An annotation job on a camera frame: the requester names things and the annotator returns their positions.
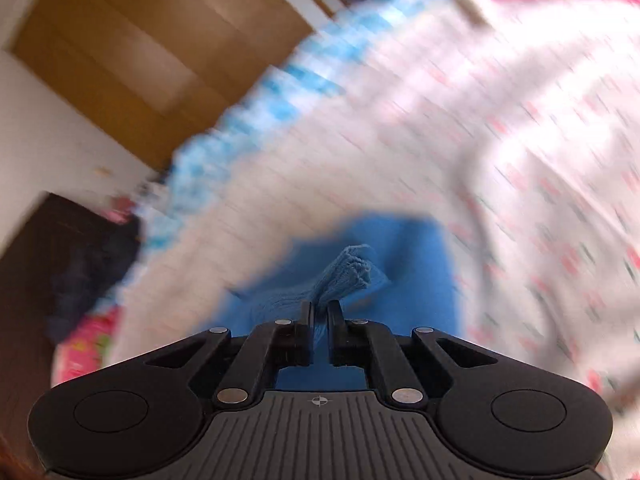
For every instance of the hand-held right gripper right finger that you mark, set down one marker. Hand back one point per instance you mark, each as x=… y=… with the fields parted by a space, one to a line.
x=336 y=332

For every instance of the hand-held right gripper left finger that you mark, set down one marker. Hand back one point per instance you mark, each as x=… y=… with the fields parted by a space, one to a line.
x=305 y=332

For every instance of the blue knit sweater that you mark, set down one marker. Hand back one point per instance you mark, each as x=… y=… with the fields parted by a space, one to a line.
x=410 y=280

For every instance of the dark clothes pile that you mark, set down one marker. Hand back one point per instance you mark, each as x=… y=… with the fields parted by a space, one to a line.
x=90 y=270

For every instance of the blue white geometric quilt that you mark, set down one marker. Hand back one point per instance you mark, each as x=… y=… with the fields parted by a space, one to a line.
x=235 y=125

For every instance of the white cherry print bed sheet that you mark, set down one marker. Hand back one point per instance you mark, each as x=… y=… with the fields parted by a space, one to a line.
x=410 y=125

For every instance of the dark brown wooden cabinet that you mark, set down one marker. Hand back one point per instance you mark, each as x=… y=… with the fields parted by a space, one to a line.
x=30 y=270

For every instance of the small beige cloth tag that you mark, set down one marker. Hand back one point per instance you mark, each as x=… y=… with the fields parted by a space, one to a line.
x=470 y=9

